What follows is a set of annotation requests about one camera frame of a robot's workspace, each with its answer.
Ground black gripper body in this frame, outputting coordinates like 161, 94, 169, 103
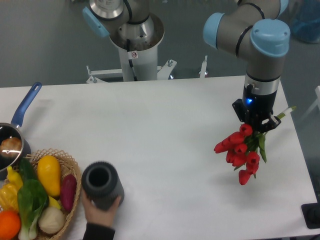
232, 84, 277, 131

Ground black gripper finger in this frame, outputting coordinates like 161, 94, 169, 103
257, 116, 282, 133
235, 109, 250, 125

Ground red tulip bouquet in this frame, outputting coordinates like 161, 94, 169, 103
213, 106, 298, 186

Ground dark grey ribbed vase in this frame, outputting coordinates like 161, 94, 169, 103
81, 161, 125, 211

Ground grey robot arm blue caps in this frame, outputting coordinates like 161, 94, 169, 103
203, 0, 291, 133

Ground dark sleeve forearm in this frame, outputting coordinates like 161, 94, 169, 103
82, 223, 116, 240

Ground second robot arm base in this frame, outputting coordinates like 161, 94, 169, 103
82, 0, 165, 52

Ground person's hand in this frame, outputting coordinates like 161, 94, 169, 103
81, 190, 121, 228

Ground white chair part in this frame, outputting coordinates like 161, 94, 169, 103
300, 85, 320, 121

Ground blue bin background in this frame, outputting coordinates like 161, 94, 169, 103
291, 0, 320, 44

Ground black device table edge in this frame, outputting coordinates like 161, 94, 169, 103
301, 203, 320, 229

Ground woven wicker basket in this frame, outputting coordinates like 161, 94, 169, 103
26, 148, 81, 240

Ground purple sweet potato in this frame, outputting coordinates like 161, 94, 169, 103
60, 174, 77, 213

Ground yellow squash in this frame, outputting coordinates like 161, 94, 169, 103
37, 155, 61, 198

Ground white garlic bulb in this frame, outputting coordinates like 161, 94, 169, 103
38, 207, 66, 235

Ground green bok choy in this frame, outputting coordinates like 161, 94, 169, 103
17, 158, 48, 240

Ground bread roll in pan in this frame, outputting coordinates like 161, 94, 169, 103
0, 137, 22, 158

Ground yellow bell pepper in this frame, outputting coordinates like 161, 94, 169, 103
0, 183, 19, 213

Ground orange fruit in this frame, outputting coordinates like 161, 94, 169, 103
0, 210, 21, 240

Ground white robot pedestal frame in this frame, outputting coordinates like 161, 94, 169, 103
85, 44, 209, 84

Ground blue handled saucepan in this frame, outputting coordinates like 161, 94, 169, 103
0, 82, 42, 181

